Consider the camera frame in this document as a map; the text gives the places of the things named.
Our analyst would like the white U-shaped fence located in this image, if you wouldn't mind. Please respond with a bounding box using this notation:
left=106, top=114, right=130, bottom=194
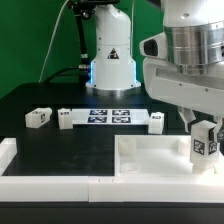
left=0, top=138, right=224, bottom=203

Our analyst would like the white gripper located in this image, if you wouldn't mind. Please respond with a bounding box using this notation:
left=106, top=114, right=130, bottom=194
left=143, top=58, right=224, bottom=143

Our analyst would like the black camera stand pole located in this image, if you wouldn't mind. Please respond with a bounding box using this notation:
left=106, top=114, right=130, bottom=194
left=67, top=0, right=120, bottom=86

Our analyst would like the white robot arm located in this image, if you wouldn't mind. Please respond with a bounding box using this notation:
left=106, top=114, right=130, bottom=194
left=87, top=0, right=224, bottom=142

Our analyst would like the white square tabletop tray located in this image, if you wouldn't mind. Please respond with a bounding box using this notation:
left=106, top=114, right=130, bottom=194
left=114, top=135, right=215, bottom=176

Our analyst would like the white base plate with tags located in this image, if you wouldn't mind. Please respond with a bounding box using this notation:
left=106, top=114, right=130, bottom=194
left=72, top=109, right=149, bottom=125

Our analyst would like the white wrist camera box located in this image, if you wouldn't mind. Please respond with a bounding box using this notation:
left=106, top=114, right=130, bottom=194
left=139, top=32, right=169, bottom=60

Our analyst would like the white cable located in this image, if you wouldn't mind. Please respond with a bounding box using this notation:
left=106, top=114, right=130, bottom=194
left=38, top=0, right=70, bottom=84

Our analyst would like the black cable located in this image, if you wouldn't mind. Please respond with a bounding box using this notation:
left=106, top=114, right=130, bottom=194
left=43, top=67, right=92, bottom=84

